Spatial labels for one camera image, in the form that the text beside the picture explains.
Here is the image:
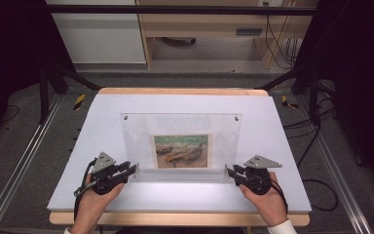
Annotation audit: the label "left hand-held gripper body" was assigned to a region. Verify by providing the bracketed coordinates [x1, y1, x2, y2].
[73, 151, 126, 198]

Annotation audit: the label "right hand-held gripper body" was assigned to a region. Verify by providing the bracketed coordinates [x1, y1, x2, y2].
[240, 155, 282, 196]

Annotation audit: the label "clear acrylic photo frame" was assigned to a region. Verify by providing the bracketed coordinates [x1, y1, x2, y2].
[120, 112, 243, 183]

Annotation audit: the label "person's right hand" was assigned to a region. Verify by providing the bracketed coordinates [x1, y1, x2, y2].
[239, 171, 288, 227]

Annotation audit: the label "person's left hand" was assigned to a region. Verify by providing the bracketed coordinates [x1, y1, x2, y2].
[71, 183, 125, 234]

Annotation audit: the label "person's right white sleeve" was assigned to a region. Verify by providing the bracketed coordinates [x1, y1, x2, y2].
[267, 218, 298, 234]

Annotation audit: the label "painted boats picture card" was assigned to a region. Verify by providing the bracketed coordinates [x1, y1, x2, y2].
[153, 134, 212, 170]

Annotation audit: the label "pale grey table mat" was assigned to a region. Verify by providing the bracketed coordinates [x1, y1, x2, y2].
[47, 93, 313, 214]

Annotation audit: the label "yellow black tape marker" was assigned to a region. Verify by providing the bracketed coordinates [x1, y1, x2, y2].
[72, 94, 87, 111]
[280, 95, 300, 110]

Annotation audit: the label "light wooden table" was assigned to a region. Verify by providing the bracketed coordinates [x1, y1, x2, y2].
[49, 87, 311, 227]

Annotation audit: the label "black metal stand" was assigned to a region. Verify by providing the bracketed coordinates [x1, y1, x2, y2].
[256, 61, 323, 127]
[38, 61, 102, 125]

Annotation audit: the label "white cabinet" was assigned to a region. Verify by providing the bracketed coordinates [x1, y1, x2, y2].
[46, 0, 147, 64]

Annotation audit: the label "dark curtain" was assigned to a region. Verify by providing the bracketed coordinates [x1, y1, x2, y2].
[296, 0, 374, 199]
[0, 0, 76, 150]

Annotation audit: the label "wooden desk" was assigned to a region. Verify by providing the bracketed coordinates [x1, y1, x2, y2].
[135, 0, 319, 71]

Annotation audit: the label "black horizontal bar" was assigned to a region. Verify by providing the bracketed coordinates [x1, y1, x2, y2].
[45, 4, 319, 17]

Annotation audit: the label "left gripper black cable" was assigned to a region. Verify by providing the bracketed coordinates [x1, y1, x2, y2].
[73, 158, 97, 222]

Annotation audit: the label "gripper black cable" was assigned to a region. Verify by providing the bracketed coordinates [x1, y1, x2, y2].
[73, 158, 97, 222]
[271, 179, 289, 215]

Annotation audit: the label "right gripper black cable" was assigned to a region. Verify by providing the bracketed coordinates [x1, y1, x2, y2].
[271, 179, 289, 215]

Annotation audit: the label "black floor cable bundle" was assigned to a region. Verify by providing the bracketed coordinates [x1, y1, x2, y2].
[282, 96, 336, 169]

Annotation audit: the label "looped black floor cable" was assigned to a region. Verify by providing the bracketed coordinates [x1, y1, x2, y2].
[301, 178, 339, 213]

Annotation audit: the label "aluminium floor rail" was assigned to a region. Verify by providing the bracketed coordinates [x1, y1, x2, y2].
[0, 94, 64, 234]
[295, 94, 374, 234]

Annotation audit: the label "thin black floor cable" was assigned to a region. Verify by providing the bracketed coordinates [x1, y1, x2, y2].
[0, 104, 20, 124]

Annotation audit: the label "black hanging cables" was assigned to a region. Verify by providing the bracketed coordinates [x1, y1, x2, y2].
[263, 1, 302, 70]

